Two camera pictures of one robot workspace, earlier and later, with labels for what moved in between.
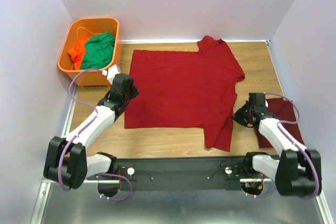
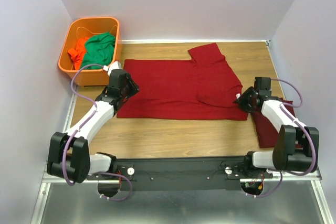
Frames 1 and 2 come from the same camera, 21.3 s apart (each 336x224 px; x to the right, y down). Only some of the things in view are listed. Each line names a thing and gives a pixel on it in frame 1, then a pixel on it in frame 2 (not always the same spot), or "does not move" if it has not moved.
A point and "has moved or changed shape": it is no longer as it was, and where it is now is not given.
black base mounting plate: [176, 174] does not move
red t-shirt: [186, 89] has moved or changed shape
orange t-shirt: [77, 54] does not move
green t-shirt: [98, 51] does not move
